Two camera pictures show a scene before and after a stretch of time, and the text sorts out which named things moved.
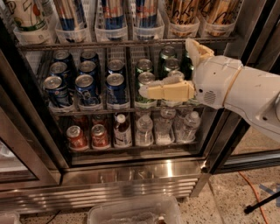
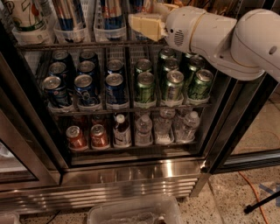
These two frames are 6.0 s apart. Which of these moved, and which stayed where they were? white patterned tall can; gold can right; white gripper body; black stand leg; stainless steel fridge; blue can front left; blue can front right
Moved: white gripper body
Stayed: white patterned tall can; gold can right; stainless steel fridge; blue can front left; blue can front right; black stand leg
